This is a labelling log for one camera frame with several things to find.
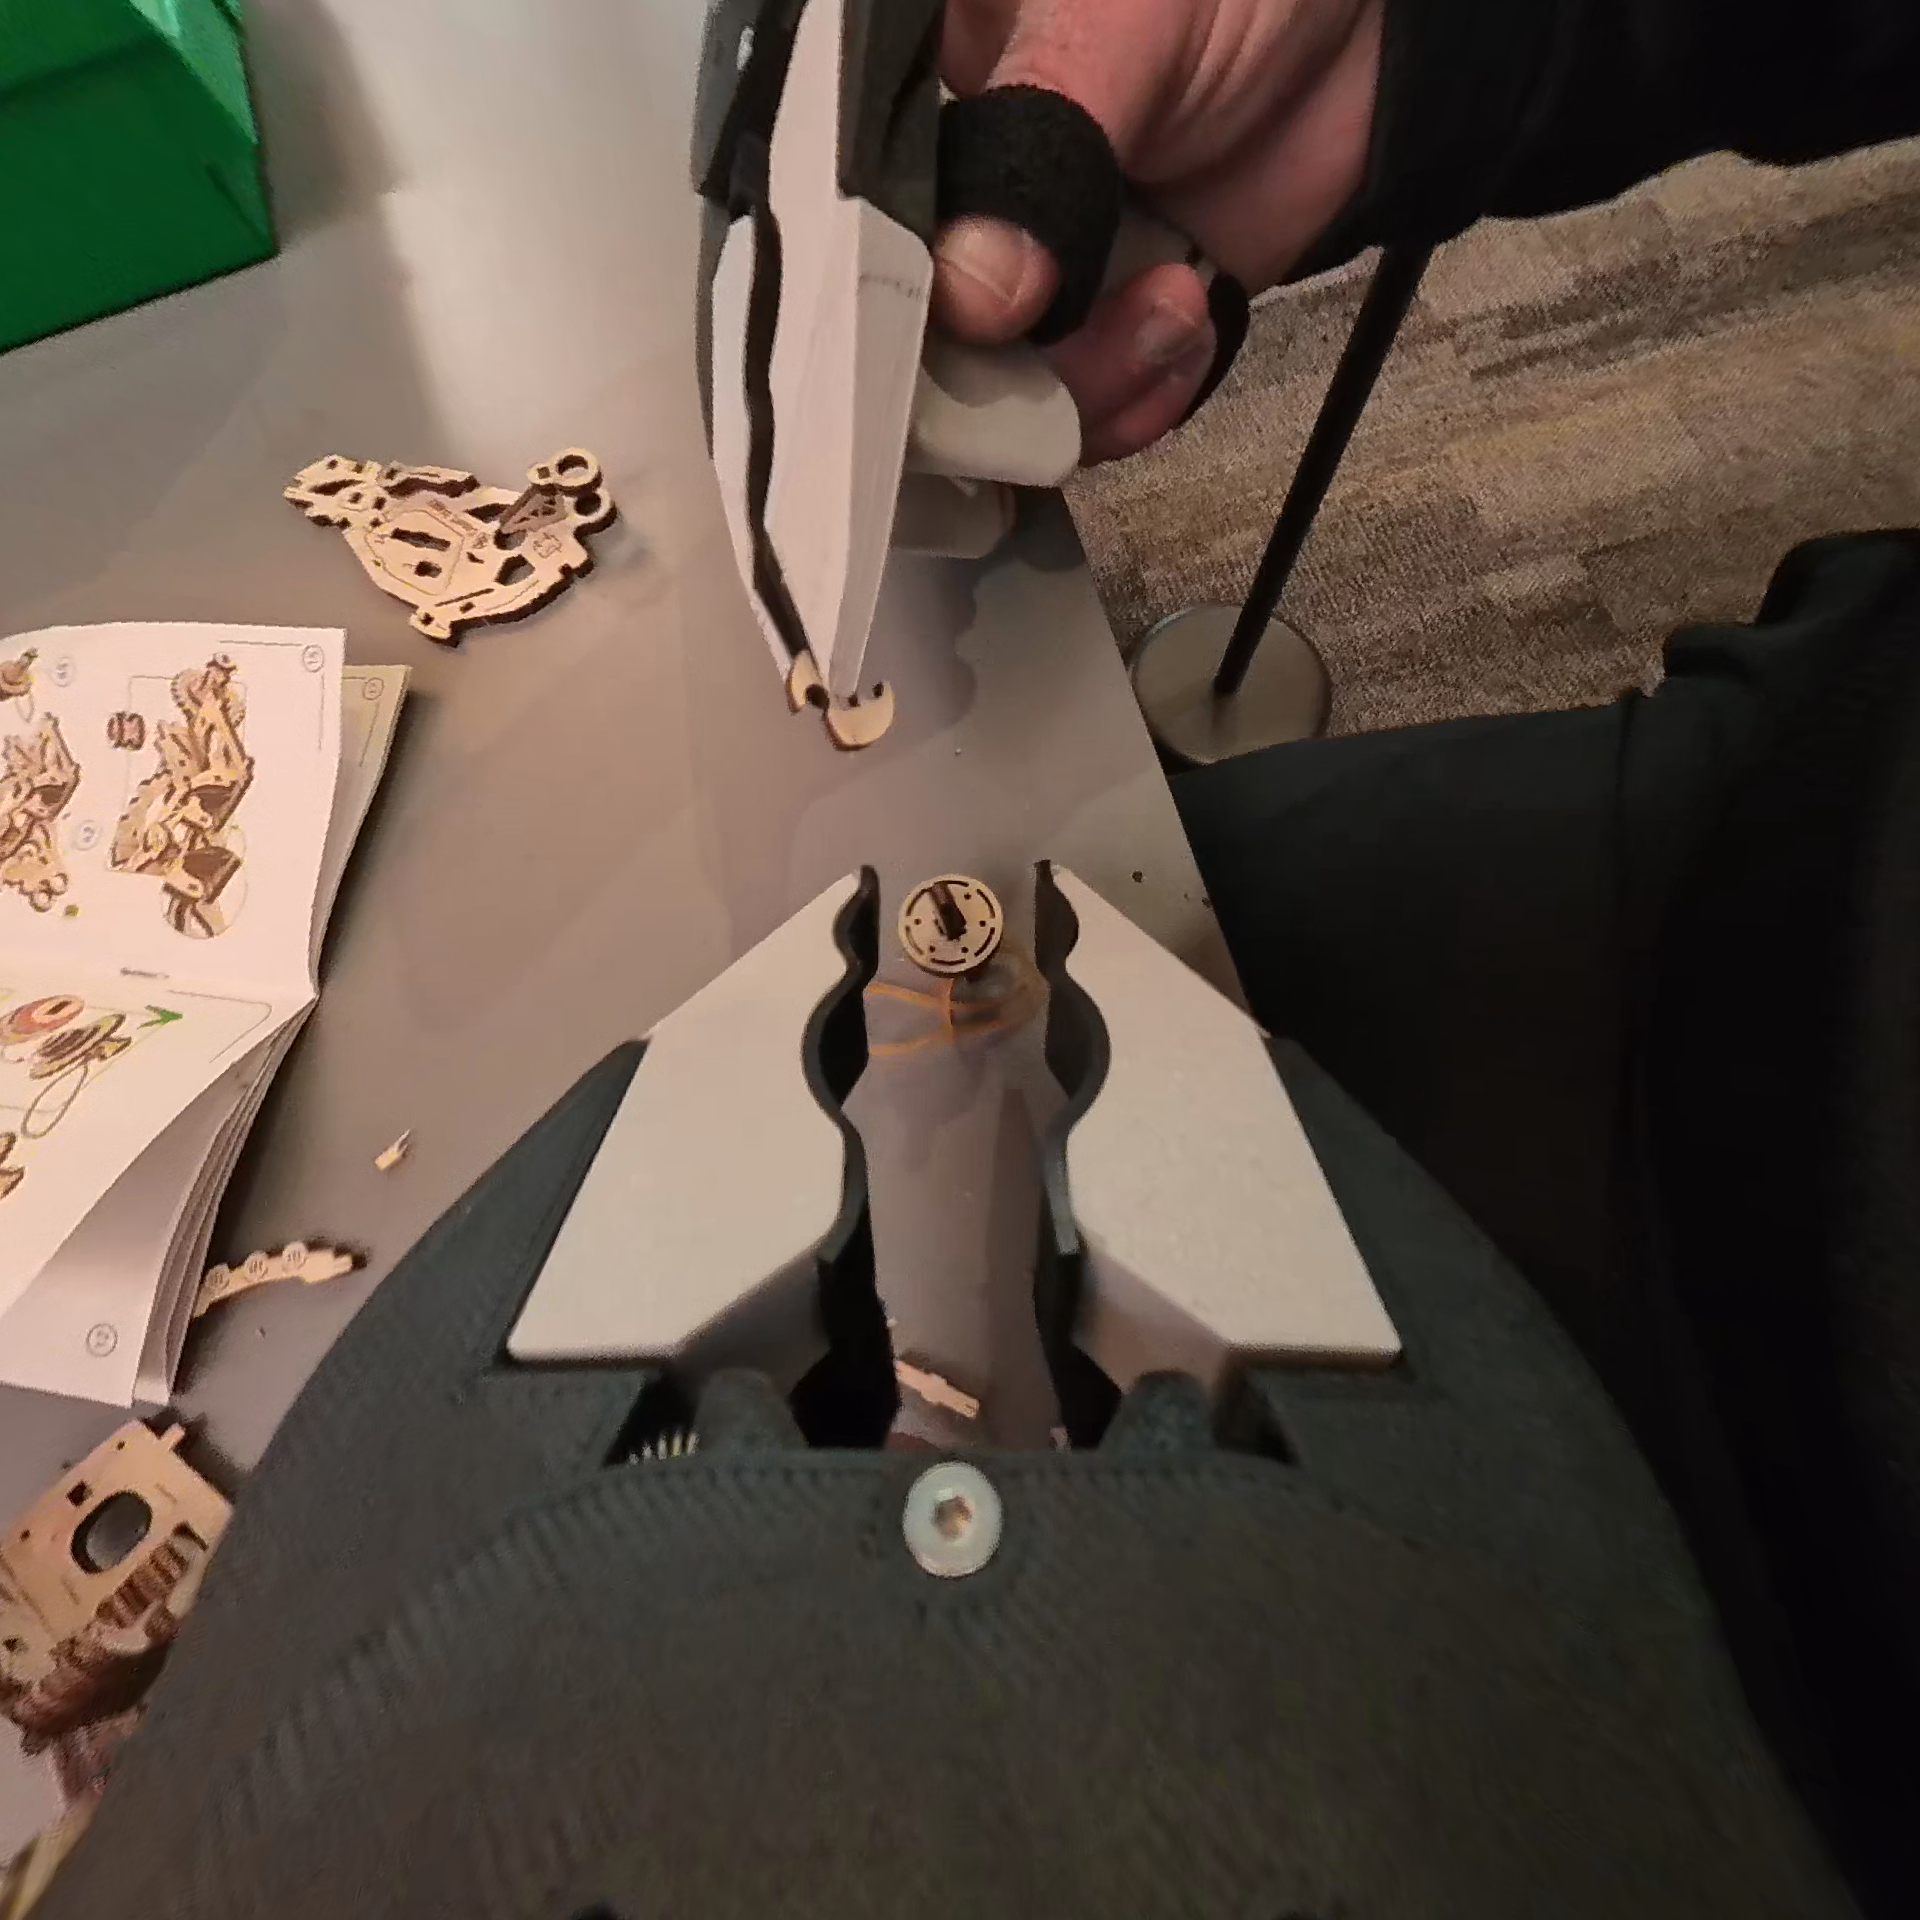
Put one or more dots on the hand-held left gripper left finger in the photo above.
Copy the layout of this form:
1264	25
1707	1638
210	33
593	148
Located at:
675	1200

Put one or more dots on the person's right hand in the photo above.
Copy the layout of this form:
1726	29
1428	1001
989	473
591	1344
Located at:
1201	91

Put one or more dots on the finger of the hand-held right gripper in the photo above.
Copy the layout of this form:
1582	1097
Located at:
734	405
840	374

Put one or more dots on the green plastic bin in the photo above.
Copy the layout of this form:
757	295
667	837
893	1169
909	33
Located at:
105	164

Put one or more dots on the wooden chassis assembly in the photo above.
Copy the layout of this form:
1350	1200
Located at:
494	578

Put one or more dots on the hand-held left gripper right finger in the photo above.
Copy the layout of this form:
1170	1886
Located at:
1244	1200

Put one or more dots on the toothed wooden strip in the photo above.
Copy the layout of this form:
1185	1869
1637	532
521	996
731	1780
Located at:
278	1268

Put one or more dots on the forked wood chip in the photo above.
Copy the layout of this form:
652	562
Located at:
393	1153

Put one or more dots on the black metal table leg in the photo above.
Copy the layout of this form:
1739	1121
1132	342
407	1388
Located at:
1260	704

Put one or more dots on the white instruction booklet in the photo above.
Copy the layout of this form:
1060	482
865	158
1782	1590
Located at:
150	1230

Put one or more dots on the wooden wheel axle assembly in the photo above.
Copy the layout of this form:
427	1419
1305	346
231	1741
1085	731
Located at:
948	923

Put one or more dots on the small notched wooden peg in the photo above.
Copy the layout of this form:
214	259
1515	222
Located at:
939	1388

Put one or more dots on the small curved wooden piece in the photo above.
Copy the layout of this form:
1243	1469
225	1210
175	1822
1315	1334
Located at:
855	728

